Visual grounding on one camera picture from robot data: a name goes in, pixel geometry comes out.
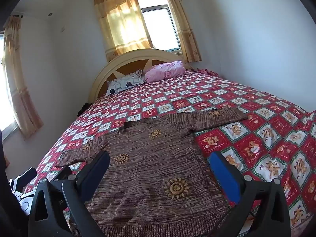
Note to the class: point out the window with metal frame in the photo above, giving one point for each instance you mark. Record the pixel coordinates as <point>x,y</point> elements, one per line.
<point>158,27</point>

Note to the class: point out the brown knitted sweater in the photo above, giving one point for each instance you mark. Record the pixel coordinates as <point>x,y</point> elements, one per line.
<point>148,177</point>

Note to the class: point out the cream wooden headboard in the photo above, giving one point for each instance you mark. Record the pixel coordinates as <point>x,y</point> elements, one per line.
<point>128,66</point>

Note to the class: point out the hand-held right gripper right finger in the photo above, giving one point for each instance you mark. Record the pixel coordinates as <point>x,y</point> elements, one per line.
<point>222,172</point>

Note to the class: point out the wide yellow curtain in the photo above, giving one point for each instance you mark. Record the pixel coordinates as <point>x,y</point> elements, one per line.
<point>118,24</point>

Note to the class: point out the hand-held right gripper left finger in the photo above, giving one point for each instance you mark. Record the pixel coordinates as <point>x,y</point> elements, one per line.
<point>98,170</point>

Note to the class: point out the narrow yellow curtain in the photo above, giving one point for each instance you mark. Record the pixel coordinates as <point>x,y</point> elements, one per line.
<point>182,29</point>

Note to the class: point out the white patterned pillow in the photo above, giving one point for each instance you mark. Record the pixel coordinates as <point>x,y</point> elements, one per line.
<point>123,84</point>

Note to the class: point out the beige side curtain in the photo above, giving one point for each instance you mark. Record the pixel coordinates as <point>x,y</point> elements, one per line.
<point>22,91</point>

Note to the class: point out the pink pillow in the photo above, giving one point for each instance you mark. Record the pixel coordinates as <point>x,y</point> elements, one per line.
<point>165,70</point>

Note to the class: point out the pink cloth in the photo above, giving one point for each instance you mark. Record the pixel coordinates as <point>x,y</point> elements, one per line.
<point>207,72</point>

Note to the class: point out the dark cloth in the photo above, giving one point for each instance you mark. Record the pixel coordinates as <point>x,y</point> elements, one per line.
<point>83,108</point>

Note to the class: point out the red checked printed blanket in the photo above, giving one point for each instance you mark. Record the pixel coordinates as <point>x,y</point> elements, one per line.
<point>246,108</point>

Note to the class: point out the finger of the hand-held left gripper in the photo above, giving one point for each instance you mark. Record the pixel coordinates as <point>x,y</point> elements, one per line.
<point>28,174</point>

